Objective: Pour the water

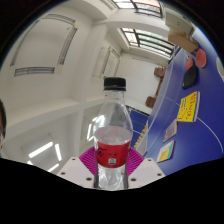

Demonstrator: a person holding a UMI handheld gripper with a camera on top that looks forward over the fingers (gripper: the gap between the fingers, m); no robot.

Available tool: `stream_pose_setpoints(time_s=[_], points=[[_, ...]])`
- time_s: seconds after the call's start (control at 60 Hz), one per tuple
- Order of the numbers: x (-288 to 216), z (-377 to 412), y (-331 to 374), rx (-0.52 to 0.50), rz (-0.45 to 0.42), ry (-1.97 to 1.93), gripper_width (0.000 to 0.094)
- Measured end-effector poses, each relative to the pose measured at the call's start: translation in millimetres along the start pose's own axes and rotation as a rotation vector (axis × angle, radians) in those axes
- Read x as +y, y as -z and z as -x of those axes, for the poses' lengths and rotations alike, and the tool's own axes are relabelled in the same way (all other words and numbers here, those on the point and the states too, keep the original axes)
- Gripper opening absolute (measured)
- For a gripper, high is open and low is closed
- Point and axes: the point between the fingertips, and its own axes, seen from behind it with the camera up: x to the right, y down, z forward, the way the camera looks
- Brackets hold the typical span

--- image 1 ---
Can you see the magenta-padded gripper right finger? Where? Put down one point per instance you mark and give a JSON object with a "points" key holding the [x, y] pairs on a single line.
{"points": [[146, 170]]}

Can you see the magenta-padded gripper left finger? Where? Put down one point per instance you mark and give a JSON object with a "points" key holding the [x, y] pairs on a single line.
{"points": [[75, 170]]}

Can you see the clear red-labelled drink bottle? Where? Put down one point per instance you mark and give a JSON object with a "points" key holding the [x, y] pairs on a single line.
{"points": [[112, 146]]}

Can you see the ceiling lights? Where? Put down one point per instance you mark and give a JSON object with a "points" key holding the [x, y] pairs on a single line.
{"points": [[40, 150]]}

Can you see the grey notebook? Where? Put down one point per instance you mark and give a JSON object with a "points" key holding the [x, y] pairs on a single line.
{"points": [[170, 130]]}

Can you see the blue folded partition boards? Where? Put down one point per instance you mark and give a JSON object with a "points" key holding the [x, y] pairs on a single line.
{"points": [[137, 121]]}

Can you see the brown armchair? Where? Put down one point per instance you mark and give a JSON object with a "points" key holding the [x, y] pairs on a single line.
{"points": [[150, 102], [159, 71]]}

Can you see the yellow book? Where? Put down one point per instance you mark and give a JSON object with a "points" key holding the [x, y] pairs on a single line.
{"points": [[188, 106]]}

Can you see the tall dark-framed window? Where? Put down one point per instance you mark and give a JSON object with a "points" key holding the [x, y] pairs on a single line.
{"points": [[150, 41]]}

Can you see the brown cardboard box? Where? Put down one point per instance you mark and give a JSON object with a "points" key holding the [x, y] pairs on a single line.
{"points": [[181, 40]]}

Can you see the beige two-door cabinet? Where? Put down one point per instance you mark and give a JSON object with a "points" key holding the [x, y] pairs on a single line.
{"points": [[178, 20]]}

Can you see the large dark-framed window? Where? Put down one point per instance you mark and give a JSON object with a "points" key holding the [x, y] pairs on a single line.
{"points": [[138, 5]]}

